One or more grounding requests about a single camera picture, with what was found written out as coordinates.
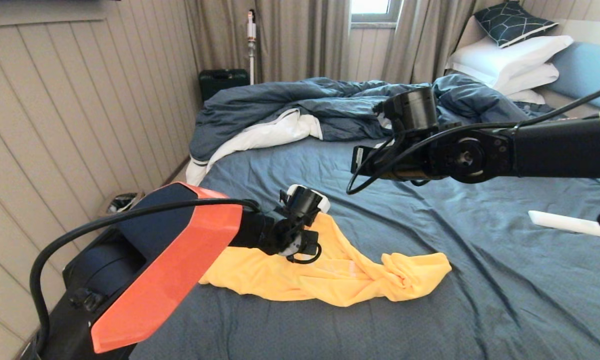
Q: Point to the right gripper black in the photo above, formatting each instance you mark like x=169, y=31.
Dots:
x=394, y=162

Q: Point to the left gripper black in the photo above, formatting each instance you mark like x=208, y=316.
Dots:
x=300, y=242

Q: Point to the yellow printed t-shirt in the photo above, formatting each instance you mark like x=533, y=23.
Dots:
x=329, y=280

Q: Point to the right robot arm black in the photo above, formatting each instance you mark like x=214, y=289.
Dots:
x=529, y=150

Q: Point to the dark blue crumpled duvet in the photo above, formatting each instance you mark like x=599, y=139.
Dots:
x=304, y=100

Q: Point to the beige curtain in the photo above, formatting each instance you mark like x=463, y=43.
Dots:
x=300, y=40
x=419, y=40

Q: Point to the grey-blue bed sheet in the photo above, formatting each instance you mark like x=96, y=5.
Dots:
x=479, y=260

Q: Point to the large white pillow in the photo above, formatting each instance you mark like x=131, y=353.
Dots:
x=504, y=57

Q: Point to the dark green hard case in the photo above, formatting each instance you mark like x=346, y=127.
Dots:
x=220, y=82

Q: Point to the dark patterned cushion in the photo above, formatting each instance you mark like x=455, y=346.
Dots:
x=509, y=24

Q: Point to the white flat long bar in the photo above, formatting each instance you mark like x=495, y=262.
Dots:
x=564, y=223

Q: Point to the bin liner with trash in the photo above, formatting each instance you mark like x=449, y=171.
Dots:
x=121, y=202

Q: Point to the brown trash bin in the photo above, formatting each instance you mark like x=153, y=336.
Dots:
x=120, y=205

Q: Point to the white stick vacuum cleaner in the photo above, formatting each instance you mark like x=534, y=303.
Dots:
x=252, y=32

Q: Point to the blue headboard cushion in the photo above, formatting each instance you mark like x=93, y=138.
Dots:
x=589, y=70

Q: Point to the window with grey frame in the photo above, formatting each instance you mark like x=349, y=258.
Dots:
x=369, y=6

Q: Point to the beige headboard frame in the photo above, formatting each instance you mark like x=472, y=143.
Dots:
x=569, y=102

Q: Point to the black wall screen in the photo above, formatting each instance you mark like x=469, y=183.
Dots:
x=30, y=0

